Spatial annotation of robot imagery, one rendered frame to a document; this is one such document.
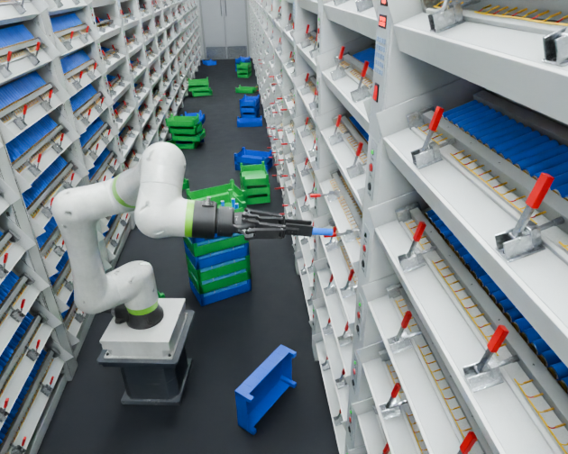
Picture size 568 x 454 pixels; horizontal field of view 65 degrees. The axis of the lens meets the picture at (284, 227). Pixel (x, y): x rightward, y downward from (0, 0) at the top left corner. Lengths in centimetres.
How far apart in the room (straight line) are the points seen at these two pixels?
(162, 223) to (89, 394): 129
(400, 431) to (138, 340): 109
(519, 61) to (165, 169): 81
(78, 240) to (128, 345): 51
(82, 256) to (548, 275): 137
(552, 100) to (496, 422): 37
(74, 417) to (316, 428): 99
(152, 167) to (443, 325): 73
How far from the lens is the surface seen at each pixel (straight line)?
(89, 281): 168
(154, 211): 108
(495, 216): 60
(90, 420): 215
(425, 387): 90
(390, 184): 94
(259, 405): 202
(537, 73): 48
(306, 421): 198
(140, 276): 176
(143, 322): 188
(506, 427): 63
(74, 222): 149
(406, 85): 88
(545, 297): 49
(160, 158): 111
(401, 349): 96
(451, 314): 74
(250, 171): 377
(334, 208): 147
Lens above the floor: 157
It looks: 29 degrees down
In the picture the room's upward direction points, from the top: 1 degrees counter-clockwise
